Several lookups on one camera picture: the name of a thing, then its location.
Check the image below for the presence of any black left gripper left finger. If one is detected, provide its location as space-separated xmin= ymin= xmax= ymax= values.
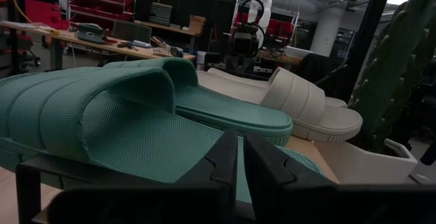
xmin=44 ymin=128 xmax=239 ymax=224

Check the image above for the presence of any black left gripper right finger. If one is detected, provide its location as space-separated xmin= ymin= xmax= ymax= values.
xmin=243 ymin=131 xmax=436 ymax=224

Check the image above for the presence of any grey rubber slide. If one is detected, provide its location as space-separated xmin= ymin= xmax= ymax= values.
xmin=206 ymin=66 xmax=349 ymax=110
xmin=196 ymin=66 xmax=364 ymax=143

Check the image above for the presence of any wooden shelf with black legs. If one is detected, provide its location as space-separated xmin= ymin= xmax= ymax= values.
xmin=15 ymin=134 xmax=341 ymax=224

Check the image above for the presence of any teal rubber slide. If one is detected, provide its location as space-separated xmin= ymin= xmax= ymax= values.
xmin=0 ymin=66 xmax=324 ymax=205
xmin=102 ymin=57 xmax=294 ymax=147

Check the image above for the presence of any wooden side table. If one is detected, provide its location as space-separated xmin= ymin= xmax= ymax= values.
xmin=260 ymin=50 xmax=304 ymax=66

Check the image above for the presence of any brown cardboard box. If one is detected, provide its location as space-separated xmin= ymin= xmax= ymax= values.
xmin=188 ymin=14 xmax=208 ymax=37

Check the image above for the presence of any white box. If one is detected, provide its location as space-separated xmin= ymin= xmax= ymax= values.
xmin=283 ymin=45 xmax=313 ymax=61

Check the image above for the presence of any black office chair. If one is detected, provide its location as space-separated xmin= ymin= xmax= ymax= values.
xmin=298 ymin=52 xmax=349 ymax=94

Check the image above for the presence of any white round pillar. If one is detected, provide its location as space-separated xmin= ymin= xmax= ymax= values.
xmin=309 ymin=6 xmax=349 ymax=59

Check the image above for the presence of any stack of dark trays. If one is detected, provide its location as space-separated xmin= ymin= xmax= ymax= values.
xmin=148 ymin=1 xmax=174 ymax=27

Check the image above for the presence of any blue flat tool case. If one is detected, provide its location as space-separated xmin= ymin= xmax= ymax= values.
xmin=131 ymin=39 xmax=155 ymax=50

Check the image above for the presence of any wooden workbench with grey legs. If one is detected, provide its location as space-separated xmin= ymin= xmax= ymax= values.
xmin=0 ymin=19 xmax=198 ymax=71

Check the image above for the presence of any grey office chair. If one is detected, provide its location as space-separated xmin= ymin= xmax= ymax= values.
xmin=111 ymin=19 xmax=153 ymax=45

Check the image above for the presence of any green cactus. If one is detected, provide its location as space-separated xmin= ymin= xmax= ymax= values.
xmin=346 ymin=0 xmax=436 ymax=154

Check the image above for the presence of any grey-green bench device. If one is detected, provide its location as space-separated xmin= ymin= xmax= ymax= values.
xmin=76 ymin=22 xmax=106 ymax=45

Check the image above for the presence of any red tool box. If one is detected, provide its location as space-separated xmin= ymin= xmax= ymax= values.
xmin=22 ymin=0 xmax=72 ymax=31

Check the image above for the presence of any wooden wall bench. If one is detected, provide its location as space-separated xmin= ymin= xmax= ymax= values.
xmin=134 ymin=19 xmax=199 ymax=53

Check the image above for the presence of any wire mesh basket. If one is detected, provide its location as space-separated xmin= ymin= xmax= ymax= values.
xmin=151 ymin=46 xmax=174 ymax=58

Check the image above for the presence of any yellow hanging cord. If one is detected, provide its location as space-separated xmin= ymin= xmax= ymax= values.
xmin=7 ymin=0 xmax=61 ymax=35

